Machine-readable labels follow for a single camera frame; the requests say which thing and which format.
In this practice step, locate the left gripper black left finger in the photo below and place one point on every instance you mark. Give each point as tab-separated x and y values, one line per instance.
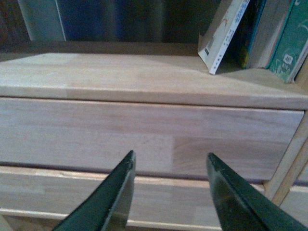
108	207

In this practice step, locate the leaning white paperback book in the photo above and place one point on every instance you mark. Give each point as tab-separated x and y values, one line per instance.
213	44

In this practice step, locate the lower right wooden drawer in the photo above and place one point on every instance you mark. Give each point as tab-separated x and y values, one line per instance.
296	204

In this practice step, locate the upper left wooden drawer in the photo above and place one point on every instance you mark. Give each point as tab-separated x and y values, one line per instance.
168	140

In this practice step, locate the upper right wooden drawer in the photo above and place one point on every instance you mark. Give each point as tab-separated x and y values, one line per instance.
303	177

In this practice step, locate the dark curtain behind shelf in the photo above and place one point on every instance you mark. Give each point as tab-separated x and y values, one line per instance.
167	21

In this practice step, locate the lower left wooden drawer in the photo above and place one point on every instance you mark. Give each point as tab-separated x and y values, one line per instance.
158	203

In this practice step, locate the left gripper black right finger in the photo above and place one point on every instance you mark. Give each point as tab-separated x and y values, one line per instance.
241	207

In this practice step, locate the wooden drawer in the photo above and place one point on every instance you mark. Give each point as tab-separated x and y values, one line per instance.
158	203
296	204
303	177
168	140

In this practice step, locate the green cover book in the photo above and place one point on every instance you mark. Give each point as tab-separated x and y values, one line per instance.
281	41

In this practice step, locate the dark blue illustrated book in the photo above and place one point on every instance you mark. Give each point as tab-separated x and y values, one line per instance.
241	43

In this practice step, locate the wooden bookshelf cabinet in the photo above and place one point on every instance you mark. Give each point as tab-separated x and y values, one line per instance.
145	73

